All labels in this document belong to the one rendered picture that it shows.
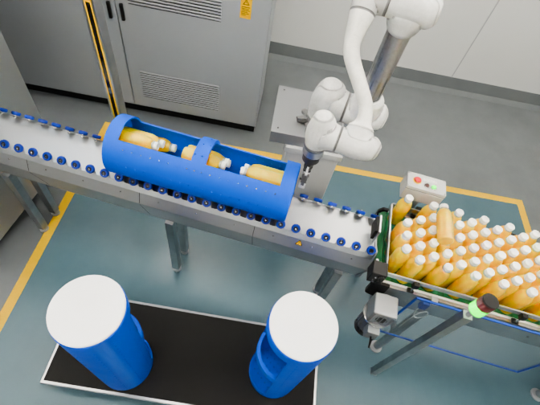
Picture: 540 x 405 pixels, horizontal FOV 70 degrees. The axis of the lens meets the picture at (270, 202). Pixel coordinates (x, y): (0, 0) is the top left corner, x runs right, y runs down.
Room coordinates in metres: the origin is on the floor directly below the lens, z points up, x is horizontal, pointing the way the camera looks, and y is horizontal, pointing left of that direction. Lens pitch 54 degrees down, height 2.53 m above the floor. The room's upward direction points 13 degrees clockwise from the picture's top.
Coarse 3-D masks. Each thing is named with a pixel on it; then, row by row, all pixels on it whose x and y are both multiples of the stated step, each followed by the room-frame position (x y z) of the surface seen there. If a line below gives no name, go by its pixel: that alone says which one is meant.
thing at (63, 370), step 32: (160, 320) 0.67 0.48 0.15; (192, 320) 0.71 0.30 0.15; (224, 320) 0.75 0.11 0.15; (64, 352) 0.38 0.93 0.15; (160, 352) 0.49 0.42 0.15; (192, 352) 0.53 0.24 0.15; (224, 352) 0.57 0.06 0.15; (64, 384) 0.23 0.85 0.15; (96, 384) 0.26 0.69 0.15; (160, 384) 0.33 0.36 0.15; (192, 384) 0.37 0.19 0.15; (224, 384) 0.40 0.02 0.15
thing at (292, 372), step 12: (264, 336) 0.58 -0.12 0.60; (264, 348) 0.64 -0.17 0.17; (276, 348) 0.42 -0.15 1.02; (252, 360) 0.56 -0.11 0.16; (264, 360) 0.57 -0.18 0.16; (276, 360) 0.59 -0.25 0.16; (288, 360) 0.39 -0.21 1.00; (252, 372) 0.50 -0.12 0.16; (264, 372) 0.41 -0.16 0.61; (276, 372) 0.52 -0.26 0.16; (288, 372) 0.39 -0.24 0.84; (300, 372) 0.39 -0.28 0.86; (252, 384) 0.43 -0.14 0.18; (264, 384) 0.45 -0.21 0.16; (276, 384) 0.39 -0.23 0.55; (288, 384) 0.39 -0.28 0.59; (264, 396) 0.39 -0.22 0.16; (276, 396) 0.39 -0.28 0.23
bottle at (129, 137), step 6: (126, 132) 1.16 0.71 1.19; (132, 132) 1.17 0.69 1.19; (120, 138) 1.13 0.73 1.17; (126, 138) 1.13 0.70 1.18; (132, 138) 1.13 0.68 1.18; (138, 138) 1.14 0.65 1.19; (144, 138) 1.14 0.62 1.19; (150, 138) 1.16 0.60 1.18; (138, 144) 1.12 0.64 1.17; (144, 144) 1.12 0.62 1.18; (150, 144) 1.14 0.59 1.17
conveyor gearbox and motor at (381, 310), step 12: (372, 300) 0.80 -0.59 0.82; (384, 300) 0.79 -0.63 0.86; (396, 300) 0.81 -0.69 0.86; (372, 312) 0.73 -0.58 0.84; (384, 312) 0.73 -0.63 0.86; (396, 312) 0.75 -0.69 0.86; (360, 324) 0.75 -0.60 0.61; (372, 324) 0.71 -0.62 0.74; (384, 324) 0.71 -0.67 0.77; (372, 336) 0.68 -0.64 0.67
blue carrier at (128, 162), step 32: (160, 128) 1.28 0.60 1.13; (128, 160) 1.03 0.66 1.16; (160, 160) 1.04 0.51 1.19; (192, 160) 1.06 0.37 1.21; (256, 160) 1.26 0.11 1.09; (288, 160) 1.21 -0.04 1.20; (192, 192) 1.00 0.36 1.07; (224, 192) 0.99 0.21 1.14; (256, 192) 1.00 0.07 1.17; (288, 192) 1.02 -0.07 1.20
